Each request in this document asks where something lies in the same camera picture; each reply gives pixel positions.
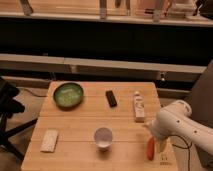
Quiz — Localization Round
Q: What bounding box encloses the green bowl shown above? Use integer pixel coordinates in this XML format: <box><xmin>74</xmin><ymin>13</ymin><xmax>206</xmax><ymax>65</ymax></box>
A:
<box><xmin>53</xmin><ymin>82</ymin><xmax>84</xmax><ymax>108</ymax></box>

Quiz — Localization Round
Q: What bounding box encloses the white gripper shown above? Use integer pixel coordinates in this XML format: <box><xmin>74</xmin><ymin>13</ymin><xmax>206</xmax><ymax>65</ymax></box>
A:
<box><xmin>143</xmin><ymin>120</ymin><xmax>170</xmax><ymax>153</ymax></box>

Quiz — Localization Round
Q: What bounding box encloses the white sponge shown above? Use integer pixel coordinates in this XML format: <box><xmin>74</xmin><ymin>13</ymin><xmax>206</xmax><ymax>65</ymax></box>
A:
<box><xmin>41</xmin><ymin>130</ymin><xmax>59</xmax><ymax>153</ymax></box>

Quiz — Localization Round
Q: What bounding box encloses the red orange pepper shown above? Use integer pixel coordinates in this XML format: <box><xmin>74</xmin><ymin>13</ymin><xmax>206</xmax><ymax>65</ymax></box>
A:
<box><xmin>146</xmin><ymin>137</ymin><xmax>155</xmax><ymax>161</ymax></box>

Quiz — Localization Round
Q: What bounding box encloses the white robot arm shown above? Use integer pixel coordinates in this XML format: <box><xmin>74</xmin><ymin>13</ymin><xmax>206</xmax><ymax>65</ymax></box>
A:
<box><xmin>144</xmin><ymin>100</ymin><xmax>213</xmax><ymax>155</ymax></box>

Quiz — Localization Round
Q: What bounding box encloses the black cable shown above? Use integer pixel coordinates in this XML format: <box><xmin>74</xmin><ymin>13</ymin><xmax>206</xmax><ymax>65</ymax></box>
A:
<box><xmin>169</xmin><ymin>134</ymin><xmax>194</xmax><ymax>171</ymax></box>

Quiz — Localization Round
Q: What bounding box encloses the white bottle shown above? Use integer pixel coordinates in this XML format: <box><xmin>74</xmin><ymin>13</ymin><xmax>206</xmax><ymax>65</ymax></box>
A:
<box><xmin>133</xmin><ymin>91</ymin><xmax>145</xmax><ymax>122</ymax></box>

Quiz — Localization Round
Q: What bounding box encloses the black rectangular block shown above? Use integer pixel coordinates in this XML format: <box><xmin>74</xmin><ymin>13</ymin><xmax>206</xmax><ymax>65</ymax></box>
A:
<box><xmin>106</xmin><ymin>90</ymin><xmax>117</xmax><ymax>107</ymax></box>

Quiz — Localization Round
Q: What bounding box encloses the black tripod stand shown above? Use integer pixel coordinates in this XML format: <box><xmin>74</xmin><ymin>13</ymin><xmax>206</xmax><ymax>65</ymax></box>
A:
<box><xmin>0</xmin><ymin>77</ymin><xmax>37</xmax><ymax>160</ymax></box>

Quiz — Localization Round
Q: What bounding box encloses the white cup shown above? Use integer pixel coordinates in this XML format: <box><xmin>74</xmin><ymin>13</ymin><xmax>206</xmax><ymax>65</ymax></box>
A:
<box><xmin>94</xmin><ymin>127</ymin><xmax>113</xmax><ymax>150</ymax></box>

